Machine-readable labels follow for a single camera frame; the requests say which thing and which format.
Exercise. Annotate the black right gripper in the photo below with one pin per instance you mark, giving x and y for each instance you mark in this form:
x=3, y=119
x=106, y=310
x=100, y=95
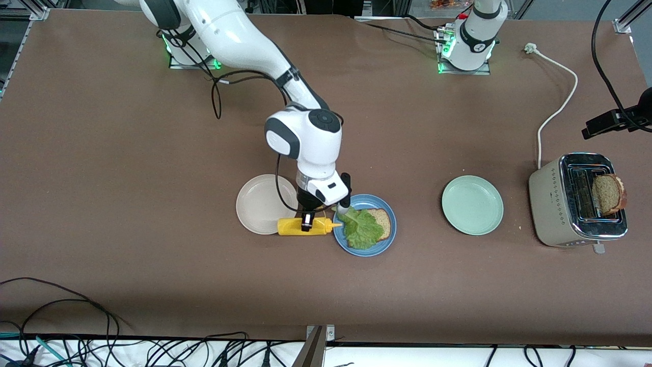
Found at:
x=306, y=201

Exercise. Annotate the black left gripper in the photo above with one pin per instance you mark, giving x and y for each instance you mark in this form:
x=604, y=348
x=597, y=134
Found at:
x=645, y=105

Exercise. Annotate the yellow mustard squeeze bottle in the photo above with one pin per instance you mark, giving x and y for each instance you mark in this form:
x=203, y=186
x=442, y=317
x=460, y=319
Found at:
x=293, y=228

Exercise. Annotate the green lettuce leaf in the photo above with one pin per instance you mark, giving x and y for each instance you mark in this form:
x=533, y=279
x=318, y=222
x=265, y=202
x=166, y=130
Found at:
x=362, y=229

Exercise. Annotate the blue round plate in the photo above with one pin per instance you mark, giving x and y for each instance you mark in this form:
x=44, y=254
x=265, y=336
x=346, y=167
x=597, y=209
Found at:
x=367, y=200

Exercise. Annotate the brown bread slice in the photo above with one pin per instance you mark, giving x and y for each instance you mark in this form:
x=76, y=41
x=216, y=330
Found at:
x=608, y=193
x=384, y=221

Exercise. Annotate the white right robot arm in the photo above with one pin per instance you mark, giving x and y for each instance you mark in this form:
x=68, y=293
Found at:
x=239, y=35

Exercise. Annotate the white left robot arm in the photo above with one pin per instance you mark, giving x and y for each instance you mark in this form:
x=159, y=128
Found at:
x=473, y=41

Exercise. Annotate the beige round plate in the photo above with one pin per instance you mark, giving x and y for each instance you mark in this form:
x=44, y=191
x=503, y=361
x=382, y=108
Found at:
x=262, y=204

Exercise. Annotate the mint green round plate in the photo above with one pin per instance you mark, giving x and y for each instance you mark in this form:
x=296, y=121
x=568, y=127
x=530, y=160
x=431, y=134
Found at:
x=472, y=205

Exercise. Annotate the beige chrome toaster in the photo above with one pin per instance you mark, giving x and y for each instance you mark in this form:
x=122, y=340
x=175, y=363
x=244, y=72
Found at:
x=552, y=209

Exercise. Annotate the orange snack bag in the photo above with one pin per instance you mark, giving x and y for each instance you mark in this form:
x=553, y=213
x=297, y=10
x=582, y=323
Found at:
x=443, y=5

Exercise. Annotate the aluminium frame profile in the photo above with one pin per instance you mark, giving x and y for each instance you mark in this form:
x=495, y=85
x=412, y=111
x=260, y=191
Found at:
x=622, y=25
x=25, y=14

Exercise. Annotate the small metal table bracket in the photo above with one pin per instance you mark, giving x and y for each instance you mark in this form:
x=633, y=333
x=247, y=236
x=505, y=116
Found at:
x=330, y=334

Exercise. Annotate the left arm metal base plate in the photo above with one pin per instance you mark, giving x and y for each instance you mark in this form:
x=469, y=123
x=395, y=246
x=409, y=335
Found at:
x=484, y=70

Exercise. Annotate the dark metal post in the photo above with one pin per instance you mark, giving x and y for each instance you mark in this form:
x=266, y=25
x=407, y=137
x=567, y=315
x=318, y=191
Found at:
x=310, y=354

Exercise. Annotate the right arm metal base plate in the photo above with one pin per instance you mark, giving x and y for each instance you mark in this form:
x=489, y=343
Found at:
x=178, y=65

